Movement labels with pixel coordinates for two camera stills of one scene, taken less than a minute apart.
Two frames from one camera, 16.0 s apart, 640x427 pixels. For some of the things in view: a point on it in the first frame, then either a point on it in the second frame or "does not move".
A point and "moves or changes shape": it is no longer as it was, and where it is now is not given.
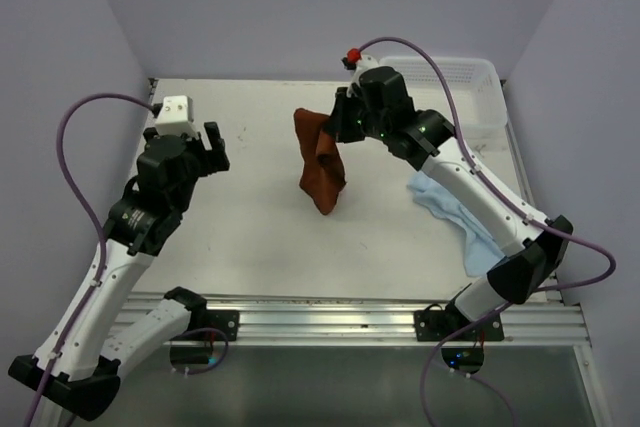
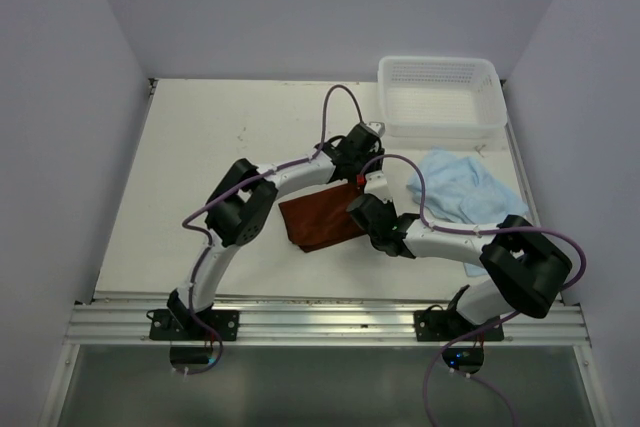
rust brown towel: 323,173 moves or changes shape
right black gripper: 338,123 → 387,205
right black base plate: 438,325 does not move
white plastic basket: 474,83 does not move
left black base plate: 226,321 does not move
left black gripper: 213,159 → 374,153
